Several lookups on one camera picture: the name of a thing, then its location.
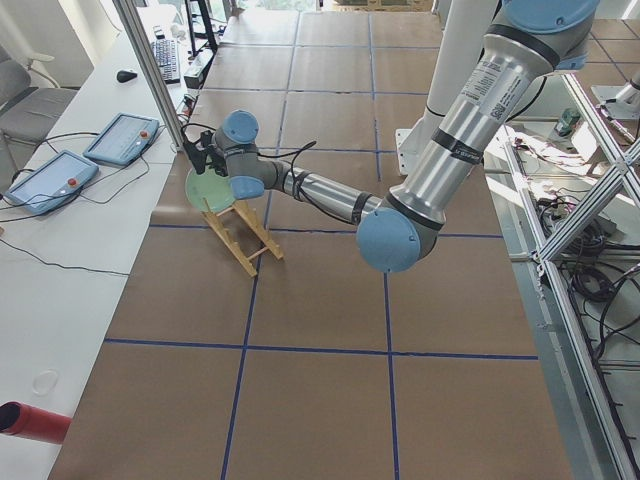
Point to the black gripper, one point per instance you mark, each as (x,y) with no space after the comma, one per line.
(216,160)

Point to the pale green plate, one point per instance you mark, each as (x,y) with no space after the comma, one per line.
(208,191)

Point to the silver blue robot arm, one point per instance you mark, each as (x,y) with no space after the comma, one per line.
(517,43)

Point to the wooden dish rack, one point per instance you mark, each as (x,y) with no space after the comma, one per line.
(242,232)

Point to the blue teach pendant far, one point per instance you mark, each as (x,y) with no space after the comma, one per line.
(123,139)

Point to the blue teach pendant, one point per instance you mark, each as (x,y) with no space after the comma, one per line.
(123,139)
(53,183)

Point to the black computer keyboard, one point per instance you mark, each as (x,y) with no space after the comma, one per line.
(166,54)

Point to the black computer mouse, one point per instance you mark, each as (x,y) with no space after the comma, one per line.
(124,76)

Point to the blue teach pendant near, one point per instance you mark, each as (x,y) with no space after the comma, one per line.
(53,183)

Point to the grey office chair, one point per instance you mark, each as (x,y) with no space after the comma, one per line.
(28,113)

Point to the red cylinder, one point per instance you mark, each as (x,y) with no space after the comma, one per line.
(26,421)

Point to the aluminium frame post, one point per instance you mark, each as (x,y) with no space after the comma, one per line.
(128,14)

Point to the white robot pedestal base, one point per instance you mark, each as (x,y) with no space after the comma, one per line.
(440,75)

